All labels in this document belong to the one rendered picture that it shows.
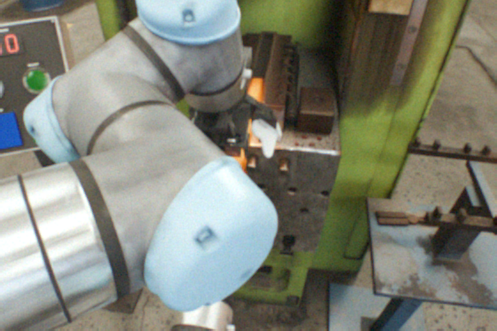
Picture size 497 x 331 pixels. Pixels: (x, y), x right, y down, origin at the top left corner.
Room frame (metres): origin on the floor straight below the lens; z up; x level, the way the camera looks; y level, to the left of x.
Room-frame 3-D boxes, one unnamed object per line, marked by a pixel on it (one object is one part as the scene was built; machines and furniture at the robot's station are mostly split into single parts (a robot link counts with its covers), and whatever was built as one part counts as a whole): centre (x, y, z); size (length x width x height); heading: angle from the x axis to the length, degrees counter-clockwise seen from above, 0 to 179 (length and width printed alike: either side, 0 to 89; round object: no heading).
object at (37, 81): (0.62, 0.46, 1.09); 0.05 x 0.03 x 0.04; 82
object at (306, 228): (0.88, -0.07, 0.69); 0.56 x 0.38 x 0.45; 172
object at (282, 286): (0.88, -0.07, 0.23); 0.55 x 0.37 x 0.47; 172
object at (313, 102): (0.70, -0.17, 0.95); 0.12 x 0.08 x 0.06; 172
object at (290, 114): (0.82, -0.13, 0.95); 0.34 x 0.03 x 0.03; 172
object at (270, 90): (0.88, -0.02, 0.96); 0.42 x 0.20 x 0.09; 172
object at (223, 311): (0.17, 0.06, 0.99); 0.08 x 0.05 x 0.08; 82
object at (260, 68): (0.87, -0.04, 0.99); 0.42 x 0.05 x 0.01; 172
